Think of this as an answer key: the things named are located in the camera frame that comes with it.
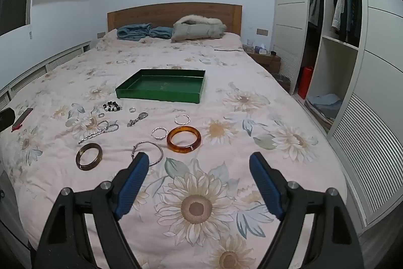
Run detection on amber resin bangle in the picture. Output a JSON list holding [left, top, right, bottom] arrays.
[[166, 126, 202, 154]]

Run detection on bed with floral sheet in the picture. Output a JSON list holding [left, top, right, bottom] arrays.
[[0, 31, 348, 269]]

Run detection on striped hanging shirt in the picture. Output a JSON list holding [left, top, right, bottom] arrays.
[[331, 0, 345, 32]]

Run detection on large thin silver bangle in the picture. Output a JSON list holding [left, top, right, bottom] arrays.
[[130, 141, 164, 167]]

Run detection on small blue folded cloth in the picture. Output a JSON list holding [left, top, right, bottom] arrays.
[[149, 26, 174, 39]]

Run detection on wooden nightstand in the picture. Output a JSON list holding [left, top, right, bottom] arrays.
[[246, 51, 281, 72]]

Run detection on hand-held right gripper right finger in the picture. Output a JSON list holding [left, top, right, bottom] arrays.
[[249, 152, 366, 269]]

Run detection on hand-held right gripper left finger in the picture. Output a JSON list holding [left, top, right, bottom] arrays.
[[33, 152, 150, 269]]

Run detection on folded light blue clothes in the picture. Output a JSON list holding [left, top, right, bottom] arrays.
[[307, 93, 344, 121]]

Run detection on beige fur-trimmed down jacket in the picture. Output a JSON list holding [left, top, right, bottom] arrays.
[[171, 15, 228, 43]]

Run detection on red box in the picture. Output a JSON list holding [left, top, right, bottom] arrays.
[[297, 66, 315, 99]]

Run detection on dark olive bangle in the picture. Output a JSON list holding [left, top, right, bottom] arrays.
[[75, 143, 103, 171]]

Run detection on white slatted radiator cover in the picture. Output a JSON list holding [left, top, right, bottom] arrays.
[[0, 40, 92, 112]]

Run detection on wooden headboard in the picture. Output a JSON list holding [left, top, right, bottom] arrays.
[[107, 2, 243, 36]]

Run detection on white wardrobe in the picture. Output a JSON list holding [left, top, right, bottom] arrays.
[[273, 0, 403, 225]]

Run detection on green rectangular tray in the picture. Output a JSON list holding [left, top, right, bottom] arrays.
[[115, 69, 207, 104]]

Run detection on black and red flat object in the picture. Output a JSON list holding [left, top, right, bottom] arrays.
[[11, 108, 33, 133]]

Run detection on large blue folded blanket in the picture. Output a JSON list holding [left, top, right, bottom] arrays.
[[117, 23, 153, 41]]

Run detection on dark hanging garments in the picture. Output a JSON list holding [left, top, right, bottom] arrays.
[[334, 0, 361, 47]]

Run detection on silver pendant keychain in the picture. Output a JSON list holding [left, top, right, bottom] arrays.
[[127, 112, 148, 128]]

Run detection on black device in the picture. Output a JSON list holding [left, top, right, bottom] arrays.
[[0, 108, 16, 132]]

